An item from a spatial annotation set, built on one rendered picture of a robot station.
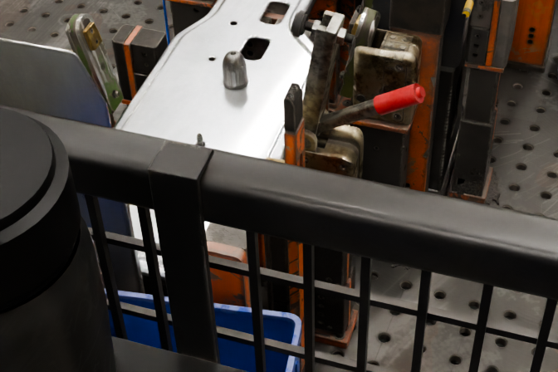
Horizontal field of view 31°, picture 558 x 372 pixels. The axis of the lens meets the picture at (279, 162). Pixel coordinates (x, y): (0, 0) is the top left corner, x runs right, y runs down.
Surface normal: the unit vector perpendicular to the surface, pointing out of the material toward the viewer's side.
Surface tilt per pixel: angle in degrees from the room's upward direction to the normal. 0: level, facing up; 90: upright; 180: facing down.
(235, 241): 0
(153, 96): 0
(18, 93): 90
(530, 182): 0
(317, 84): 90
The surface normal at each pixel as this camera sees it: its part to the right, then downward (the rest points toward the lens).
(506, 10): -0.31, 0.66
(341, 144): -0.03, -0.73
